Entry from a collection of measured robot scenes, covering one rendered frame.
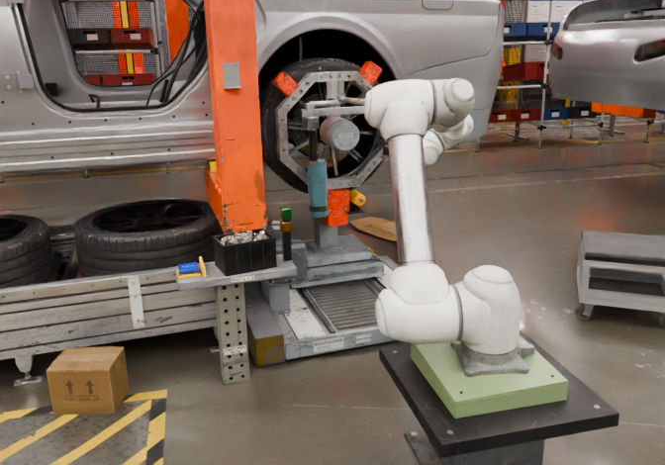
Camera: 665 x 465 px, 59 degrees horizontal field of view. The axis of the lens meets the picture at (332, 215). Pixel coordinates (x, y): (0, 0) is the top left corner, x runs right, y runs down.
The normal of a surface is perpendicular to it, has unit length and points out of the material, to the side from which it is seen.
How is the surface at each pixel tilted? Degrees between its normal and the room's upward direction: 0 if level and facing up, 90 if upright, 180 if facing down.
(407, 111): 69
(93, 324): 90
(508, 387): 3
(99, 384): 90
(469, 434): 0
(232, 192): 90
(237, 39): 90
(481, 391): 3
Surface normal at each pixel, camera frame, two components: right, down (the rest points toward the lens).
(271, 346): 0.31, 0.26
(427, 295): 0.04, -0.25
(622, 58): -0.91, 0.08
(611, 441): -0.02, -0.96
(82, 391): 0.00, 0.28
